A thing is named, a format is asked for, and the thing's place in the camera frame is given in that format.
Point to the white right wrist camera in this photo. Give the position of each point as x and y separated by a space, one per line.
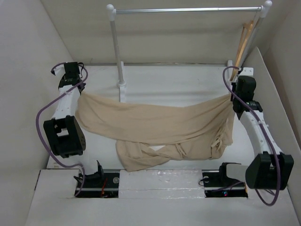
246 71

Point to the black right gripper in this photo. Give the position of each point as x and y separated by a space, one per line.
234 85

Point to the wooden clothes hanger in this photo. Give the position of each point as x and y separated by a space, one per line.
245 40

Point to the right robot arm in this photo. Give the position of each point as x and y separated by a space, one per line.
270 168

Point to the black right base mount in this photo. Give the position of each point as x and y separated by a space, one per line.
218 186

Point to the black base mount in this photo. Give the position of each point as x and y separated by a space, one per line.
106 186
218 186

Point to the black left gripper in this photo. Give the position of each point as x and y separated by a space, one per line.
63 78

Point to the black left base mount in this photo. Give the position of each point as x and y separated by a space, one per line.
106 186

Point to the beige trousers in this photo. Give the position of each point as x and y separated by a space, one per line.
151 135

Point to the white clothes rack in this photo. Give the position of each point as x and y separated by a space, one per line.
261 13

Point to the aluminium rail right side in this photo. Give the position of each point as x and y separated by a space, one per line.
255 108

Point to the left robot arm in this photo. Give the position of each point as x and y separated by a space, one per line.
63 132

